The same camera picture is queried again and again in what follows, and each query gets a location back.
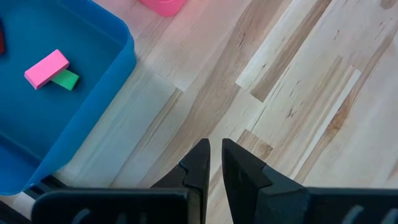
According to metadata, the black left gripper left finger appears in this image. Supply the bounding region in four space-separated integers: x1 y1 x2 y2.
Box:
30 138 211 224

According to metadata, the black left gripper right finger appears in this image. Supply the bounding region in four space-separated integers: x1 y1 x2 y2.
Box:
221 138 398 224

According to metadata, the green eraser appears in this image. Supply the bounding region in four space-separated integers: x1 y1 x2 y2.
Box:
50 68 80 91

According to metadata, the pink eraser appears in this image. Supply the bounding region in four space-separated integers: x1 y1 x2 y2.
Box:
24 49 70 91

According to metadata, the red eraser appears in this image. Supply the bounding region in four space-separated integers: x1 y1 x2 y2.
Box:
0 18 6 56

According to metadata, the blue plastic bin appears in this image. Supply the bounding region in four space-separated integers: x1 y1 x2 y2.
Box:
0 0 137 196

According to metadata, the pink plastic bin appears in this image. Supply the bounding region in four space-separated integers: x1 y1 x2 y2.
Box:
138 0 188 18

